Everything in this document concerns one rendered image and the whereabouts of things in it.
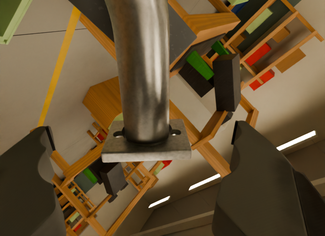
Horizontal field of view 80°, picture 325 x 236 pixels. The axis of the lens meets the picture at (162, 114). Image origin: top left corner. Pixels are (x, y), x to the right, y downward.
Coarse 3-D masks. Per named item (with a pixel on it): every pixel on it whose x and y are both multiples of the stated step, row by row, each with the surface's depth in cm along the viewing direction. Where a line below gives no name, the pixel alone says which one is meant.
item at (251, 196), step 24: (240, 120) 11; (240, 144) 9; (264, 144) 9; (240, 168) 8; (264, 168) 8; (288, 168) 8; (240, 192) 7; (264, 192) 7; (288, 192) 7; (216, 216) 7; (240, 216) 6; (264, 216) 6; (288, 216) 6
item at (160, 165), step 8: (96, 128) 499; (96, 136) 533; (104, 136) 497; (168, 160) 578; (128, 168) 524; (152, 168) 522; (160, 168) 545; (136, 184) 522; (144, 184) 519; (152, 184) 508
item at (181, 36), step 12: (72, 0) 13; (84, 0) 13; (96, 0) 13; (84, 12) 13; (96, 12) 13; (168, 12) 13; (96, 24) 13; (108, 24) 13; (180, 24) 14; (108, 36) 14; (180, 36) 14; (192, 36) 14; (180, 48) 14
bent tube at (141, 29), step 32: (128, 0) 9; (160, 0) 9; (128, 32) 9; (160, 32) 9; (128, 64) 10; (160, 64) 10; (128, 96) 11; (160, 96) 11; (128, 128) 12; (160, 128) 12; (128, 160) 12; (160, 160) 12
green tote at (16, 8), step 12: (0, 0) 23; (12, 0) 23; (24, 0) 23; (0, 12) 24; (12, 12) 23; (24, 12) 24; (0, 24) 24; (12, 24) 24; (0, 36) 24; (12, 36) 25
